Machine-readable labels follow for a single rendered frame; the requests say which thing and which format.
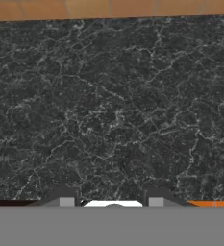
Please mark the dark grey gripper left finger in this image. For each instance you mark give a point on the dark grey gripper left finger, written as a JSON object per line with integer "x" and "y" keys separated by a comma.
{"x": 63, "y": 193}

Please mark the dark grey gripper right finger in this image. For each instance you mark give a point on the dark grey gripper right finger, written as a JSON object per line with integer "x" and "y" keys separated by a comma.
{"x": 156, "y": 193}

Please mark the white round object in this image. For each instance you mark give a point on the white round object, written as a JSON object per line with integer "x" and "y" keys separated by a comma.
{"x": 94, "y": 203}

